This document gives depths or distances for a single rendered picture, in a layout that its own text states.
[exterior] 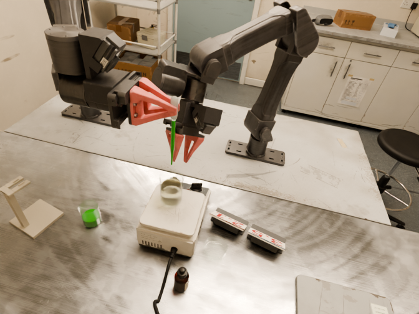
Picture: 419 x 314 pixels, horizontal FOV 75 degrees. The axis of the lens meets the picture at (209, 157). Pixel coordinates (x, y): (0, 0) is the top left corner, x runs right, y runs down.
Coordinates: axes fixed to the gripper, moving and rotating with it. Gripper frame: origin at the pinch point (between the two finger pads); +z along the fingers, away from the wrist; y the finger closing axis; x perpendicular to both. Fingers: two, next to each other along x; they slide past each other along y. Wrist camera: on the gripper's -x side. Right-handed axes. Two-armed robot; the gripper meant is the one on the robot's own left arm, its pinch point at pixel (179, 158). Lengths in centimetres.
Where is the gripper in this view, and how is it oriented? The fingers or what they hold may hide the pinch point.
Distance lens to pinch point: 68.9
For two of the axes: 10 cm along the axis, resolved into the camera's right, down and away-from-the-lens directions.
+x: -5.3, -2.6, 8.0
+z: -2.2, 9.6, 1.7
